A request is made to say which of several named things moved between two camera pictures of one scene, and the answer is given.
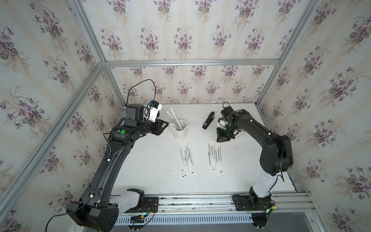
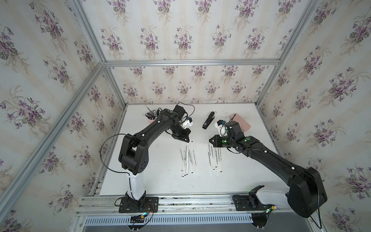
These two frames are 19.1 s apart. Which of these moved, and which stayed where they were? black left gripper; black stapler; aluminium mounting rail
Moved: black left gripper
Stayed: black stapler; aluminium mounting rail
